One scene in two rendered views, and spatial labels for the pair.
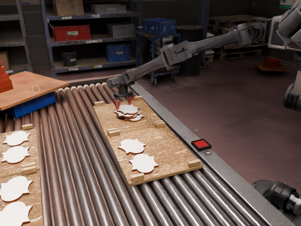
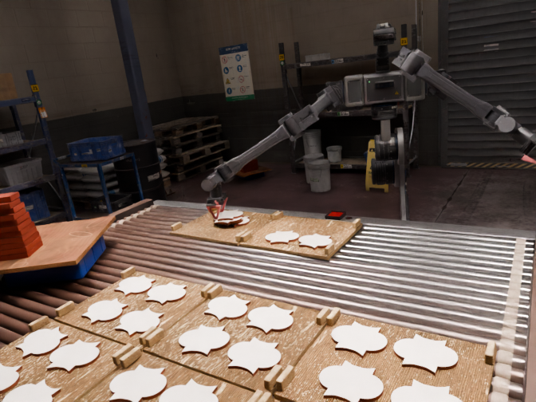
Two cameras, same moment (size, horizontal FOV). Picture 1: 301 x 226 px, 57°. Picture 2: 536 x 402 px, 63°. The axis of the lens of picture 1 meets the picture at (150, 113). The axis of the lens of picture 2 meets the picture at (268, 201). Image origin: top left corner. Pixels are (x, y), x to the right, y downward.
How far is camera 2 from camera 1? 1.09 m
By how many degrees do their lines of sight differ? 33
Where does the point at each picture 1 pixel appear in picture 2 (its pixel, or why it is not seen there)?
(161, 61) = (282, 133)
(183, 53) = (311, 116)
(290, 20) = (412, 61)
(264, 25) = (339, 86)
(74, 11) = not seen: outside the picture
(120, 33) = (21, 176)
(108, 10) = not seen: outside the picture
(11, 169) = (187, 303)
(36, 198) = (264, 301)
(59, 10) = not seen: outside the picture
